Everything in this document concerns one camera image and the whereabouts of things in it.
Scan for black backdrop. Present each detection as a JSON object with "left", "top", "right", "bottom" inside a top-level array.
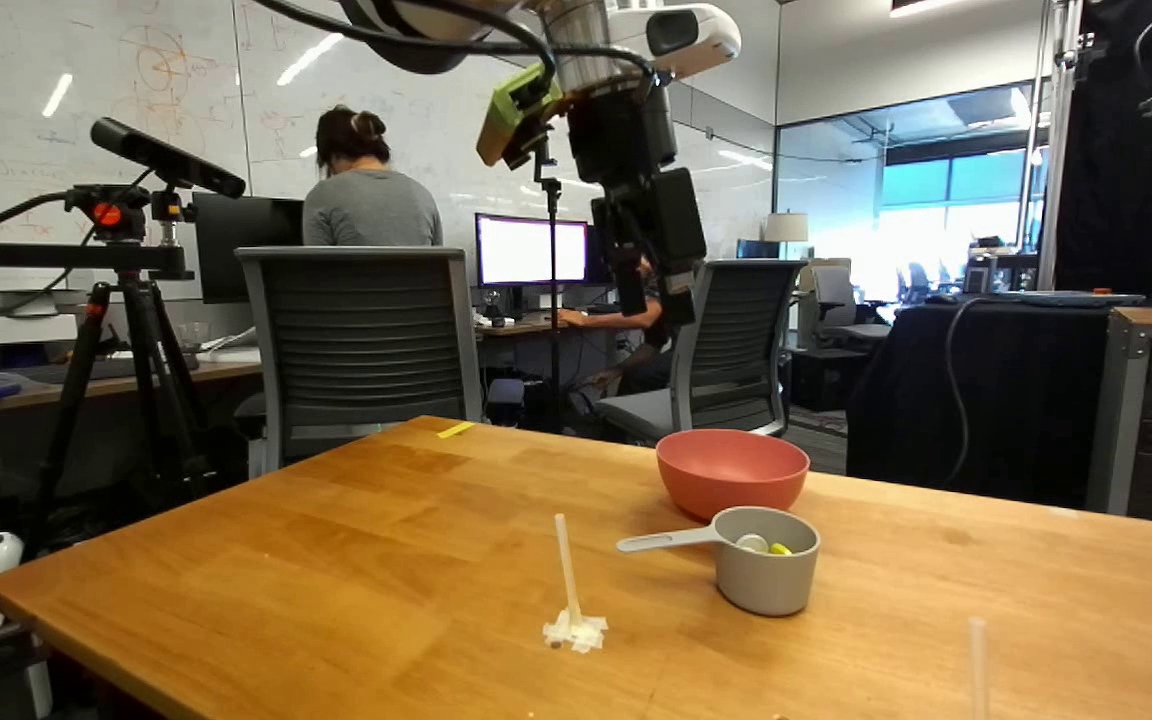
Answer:
[{"left": 1052, "top": 0, "right": 1152, "bottom": 298}]

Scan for thin black stand pole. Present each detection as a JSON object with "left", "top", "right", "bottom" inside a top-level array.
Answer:
[{"left": 528, "top": 132, "right": 569, "bottom": 432}]

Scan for black cloth covered table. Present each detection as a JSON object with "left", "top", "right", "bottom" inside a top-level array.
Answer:
[{"left": 843, "top": 291, "right": 1147, "bottom": 510}]

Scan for tripod with black camera bar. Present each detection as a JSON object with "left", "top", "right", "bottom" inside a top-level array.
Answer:
[{"left": 0, "top": 111, "right": 248, "bottom": 544}]

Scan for woman in grey shirt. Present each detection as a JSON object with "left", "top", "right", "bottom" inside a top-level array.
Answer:
[{"left": 300, "top": 105, "right": 448, "bottom": 249}]

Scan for white table lamp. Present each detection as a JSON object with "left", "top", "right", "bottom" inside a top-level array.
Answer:
[{"left": 760, "top": 206, "right": 813, "bottom": 250}]

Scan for white tape strip crumpled end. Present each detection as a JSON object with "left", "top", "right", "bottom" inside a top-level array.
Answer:
[{"left": 538, "top": 510, "right": 610, "bottom": 659}]

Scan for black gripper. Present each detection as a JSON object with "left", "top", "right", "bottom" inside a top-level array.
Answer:
[{"left": 563, "top": 76, "right": 713, "bottom": 355}]

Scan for grey office chair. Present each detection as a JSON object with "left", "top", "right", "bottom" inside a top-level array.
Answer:
[
  {"left": 588, "top": 254, "right": 805, "bottom": 448},
  {"left": 230, "top": 240, "right": 486, "bottom": 479}
]

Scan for yellow green wrist camera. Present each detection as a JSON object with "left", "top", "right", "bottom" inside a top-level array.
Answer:
[{"left": 473, "top": 60, "right": 554, "bottom": 172}]

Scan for long wooden desk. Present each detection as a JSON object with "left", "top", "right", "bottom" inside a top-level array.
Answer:
[{"left": 0, "top": 349, "right": 259, "bottom": 428}]

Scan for pink bowl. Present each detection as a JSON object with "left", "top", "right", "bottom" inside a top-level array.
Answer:
[{"left": 650, "top": 424, "right": 815, "bottom": 529}]

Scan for lit computer monitor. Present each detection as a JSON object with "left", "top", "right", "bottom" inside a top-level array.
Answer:
[{"left": 473, "top": 206, "right": 594, "bottom": 291}]

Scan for black monitor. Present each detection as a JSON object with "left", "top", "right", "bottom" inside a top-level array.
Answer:
[{"left": 189, "top": 193, "right": 308, "bottom": 308}]

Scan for small yellow white food pieces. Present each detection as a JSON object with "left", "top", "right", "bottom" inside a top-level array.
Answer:
[{"left": 733, "top": 532, "right": 799, "bottom": 560}]

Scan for grey measuring cup with handle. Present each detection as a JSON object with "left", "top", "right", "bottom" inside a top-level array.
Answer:
[{"left": 610, "top": 505, "right": 825, "bottom": 621}]

